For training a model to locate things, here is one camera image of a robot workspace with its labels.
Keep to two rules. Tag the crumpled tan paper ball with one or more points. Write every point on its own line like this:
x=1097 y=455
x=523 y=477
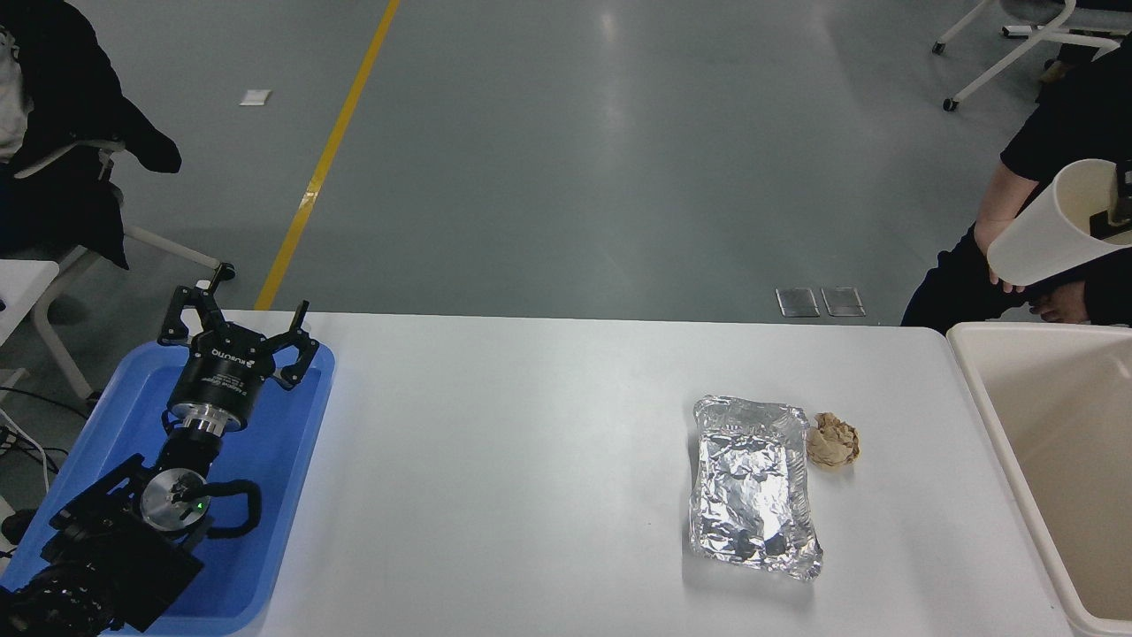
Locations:
x=832 y=442

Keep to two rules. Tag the person's hand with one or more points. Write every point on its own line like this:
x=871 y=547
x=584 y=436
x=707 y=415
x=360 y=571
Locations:
x=1066 y=303
x=989 y=232

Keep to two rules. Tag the white side table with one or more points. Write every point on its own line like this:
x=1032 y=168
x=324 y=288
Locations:
x=22 y=292

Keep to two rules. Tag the tan shoe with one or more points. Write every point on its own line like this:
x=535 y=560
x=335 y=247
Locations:
x=1057 y=72

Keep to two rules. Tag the large pale bin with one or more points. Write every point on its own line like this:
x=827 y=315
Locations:
x=1061 y=460

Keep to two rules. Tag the white chair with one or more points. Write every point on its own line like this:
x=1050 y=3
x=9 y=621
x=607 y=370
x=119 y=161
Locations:
x=173 y=249

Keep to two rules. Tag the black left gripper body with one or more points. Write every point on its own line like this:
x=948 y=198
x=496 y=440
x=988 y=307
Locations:
x=221 y=376

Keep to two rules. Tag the metal floor plate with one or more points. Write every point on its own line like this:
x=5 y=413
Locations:
x=798 y=302
x=844 y=302

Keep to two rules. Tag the white paper cup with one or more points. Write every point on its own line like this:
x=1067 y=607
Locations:
x=1044 y=239

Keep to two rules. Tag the crumpled foil tray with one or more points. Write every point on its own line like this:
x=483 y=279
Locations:
x=752 y=478

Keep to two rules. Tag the blue plastic tray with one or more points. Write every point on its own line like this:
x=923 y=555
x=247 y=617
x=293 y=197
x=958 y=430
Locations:
x=283 y=460

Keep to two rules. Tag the person's forearm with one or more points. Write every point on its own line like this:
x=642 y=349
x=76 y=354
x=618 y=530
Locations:
x=1004 y=195

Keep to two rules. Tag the seated person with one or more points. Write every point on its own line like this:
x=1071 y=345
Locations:
x=71 y=88

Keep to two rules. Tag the white rolling frame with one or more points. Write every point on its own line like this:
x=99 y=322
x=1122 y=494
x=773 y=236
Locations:
x=1008 y=60

